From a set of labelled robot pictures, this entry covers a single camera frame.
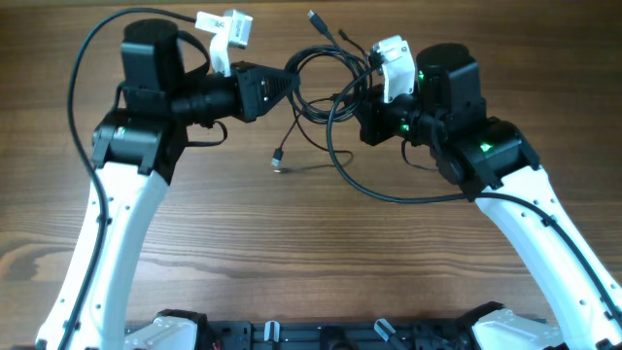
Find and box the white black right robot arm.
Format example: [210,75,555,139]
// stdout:
[336,37,621,349]

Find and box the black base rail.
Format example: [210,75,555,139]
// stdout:
[210,319,480,350]

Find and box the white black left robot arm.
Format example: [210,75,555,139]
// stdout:
[35,9,299,349]

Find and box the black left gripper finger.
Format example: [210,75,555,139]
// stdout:
[264,82,297,114]
[259,66,300,92]

